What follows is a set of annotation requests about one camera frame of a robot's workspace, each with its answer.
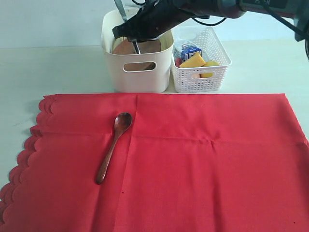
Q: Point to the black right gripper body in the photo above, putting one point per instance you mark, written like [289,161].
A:
[151,21]

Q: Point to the silver table knife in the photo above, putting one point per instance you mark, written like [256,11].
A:
[123,15]

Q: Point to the brown wooden plate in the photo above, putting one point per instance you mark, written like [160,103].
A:
[122,46]

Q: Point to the blue white milk carton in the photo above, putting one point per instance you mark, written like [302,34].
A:
[185,50]

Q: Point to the red sausage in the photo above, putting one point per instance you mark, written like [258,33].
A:
[178,62]

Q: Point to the yellow lemon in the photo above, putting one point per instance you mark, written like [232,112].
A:
[210,63]

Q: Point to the dark wooden spoon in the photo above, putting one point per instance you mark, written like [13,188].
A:
[121,124]

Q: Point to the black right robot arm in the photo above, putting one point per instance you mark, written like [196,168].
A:
[294,14]

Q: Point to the cream plastic tub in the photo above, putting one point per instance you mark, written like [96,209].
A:
[155,80]

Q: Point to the white woven plastic basket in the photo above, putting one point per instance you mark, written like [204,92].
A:
[199,79]

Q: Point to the red scalloped table cloth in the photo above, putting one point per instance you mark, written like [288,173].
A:
[188,163]

